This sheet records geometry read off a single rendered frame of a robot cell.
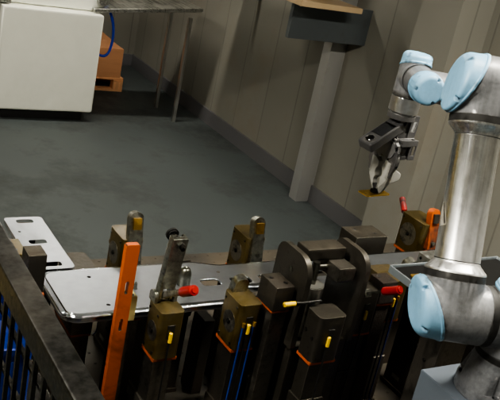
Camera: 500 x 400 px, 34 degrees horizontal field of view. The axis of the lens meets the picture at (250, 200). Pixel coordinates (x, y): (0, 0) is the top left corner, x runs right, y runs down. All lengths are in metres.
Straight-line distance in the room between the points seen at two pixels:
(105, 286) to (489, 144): 0.92
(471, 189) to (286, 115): 4.43
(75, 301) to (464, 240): 0.85
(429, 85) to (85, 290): 0.91
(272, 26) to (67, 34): 1.50
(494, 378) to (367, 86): 3.71
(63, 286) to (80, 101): 4.51
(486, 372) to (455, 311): 0.16
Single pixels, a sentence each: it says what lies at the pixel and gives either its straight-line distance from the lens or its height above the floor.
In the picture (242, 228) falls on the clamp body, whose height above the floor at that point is 1.04.
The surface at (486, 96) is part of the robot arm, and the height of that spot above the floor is 1.65.
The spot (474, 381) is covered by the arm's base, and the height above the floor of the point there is 1.14.
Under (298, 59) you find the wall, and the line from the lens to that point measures 5.82.
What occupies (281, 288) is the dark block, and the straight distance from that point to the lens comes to 1.81.
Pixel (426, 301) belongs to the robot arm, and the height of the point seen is 1.29.
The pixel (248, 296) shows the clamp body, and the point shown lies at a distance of 1.85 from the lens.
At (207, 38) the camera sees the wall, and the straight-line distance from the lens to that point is 7.03.
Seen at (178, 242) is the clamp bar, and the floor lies 1.21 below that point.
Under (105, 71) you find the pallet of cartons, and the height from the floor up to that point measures 0.17.
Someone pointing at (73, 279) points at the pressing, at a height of 1.00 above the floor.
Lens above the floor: 1.92
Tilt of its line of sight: 21 degrees down
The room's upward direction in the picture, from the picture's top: 12 degrees clockwise
